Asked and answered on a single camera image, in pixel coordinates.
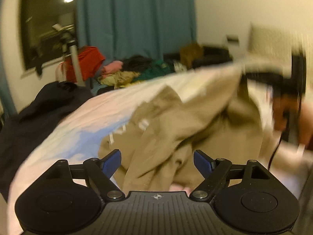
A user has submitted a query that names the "tan khaki garment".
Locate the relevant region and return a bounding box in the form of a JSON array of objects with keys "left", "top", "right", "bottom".
[{"left": 98, "top": 68, "right": 273, "bottom": 193}]

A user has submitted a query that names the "beige clothes pile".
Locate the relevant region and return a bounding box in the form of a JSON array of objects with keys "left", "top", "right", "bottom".
[{"left": 98, "top": 71, "right": 141, "bottom": 89}]

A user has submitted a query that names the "black clothes pile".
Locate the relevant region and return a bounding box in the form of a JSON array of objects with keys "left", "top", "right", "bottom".
[{"left": 121, "top": 55, "right": 153, "bottom": 73}]

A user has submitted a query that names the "person right hand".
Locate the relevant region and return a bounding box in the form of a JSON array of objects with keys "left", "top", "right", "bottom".
[{"left": 273, "top": 95, "right": 313, "bottom": 150}]

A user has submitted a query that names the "black sofa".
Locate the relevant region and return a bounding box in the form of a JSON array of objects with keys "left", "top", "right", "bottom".
[{"left": 163, "top": 45, "right": 233, "bottom": 69}]

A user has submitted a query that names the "black jacket on bed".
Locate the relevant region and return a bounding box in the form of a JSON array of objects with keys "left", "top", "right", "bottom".
[{"left": 1, "top": 81, "right": 92, "bottom": 200}]

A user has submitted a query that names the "brown paper bag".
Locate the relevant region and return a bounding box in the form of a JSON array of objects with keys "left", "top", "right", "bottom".
[{"left": 180, "top": 42, "right": 204, "bottom": 70}]

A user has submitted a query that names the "pink folded garment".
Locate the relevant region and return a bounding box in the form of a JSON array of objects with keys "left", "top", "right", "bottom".
[{"left": 100, "top": 61, "right": 124, "bottom": 78}]

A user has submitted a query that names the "red shirt on stand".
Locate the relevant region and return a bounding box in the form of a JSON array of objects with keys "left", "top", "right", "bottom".
[{"left": 63, "top": 46, "right": 106, "bottom": 83}]

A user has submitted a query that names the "green garment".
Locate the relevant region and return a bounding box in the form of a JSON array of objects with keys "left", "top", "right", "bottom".
[{"left": 132, "top": 60, "right": 175, "bottom": 82}]

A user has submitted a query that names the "garment steamer stand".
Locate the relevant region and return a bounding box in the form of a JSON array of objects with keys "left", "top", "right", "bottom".
[{"left": 52, "top": 23, "right": 85, "bottom": 87}]

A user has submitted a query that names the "blue curtain right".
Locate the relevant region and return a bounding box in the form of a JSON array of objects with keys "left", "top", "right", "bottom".
[{"left": 75, "top": 0, "right": 196, "bottom": 60}]

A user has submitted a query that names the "dark window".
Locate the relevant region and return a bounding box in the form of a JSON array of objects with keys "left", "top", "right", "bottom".
[{"left": 21, "top": 0, "right": 75, "bottom": 70}]

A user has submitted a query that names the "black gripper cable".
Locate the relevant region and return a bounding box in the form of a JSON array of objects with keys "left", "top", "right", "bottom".
[{"left": 267, "top": 131, "right": 284, "bottom": 172}]

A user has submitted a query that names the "wall power socket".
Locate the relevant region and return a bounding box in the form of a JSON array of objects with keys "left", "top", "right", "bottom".
[{"left": 226, "top": 34, "right": 240, "bottom": 45}]

